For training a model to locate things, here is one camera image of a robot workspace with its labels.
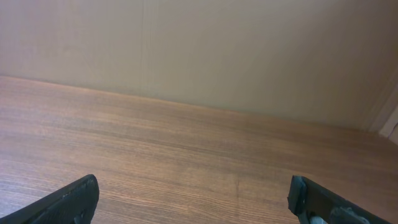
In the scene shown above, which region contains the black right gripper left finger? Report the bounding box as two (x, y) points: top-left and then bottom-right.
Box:
(1, 174), (100, 224)

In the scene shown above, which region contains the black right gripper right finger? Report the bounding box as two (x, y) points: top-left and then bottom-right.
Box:
(287, 175), (389, 224)

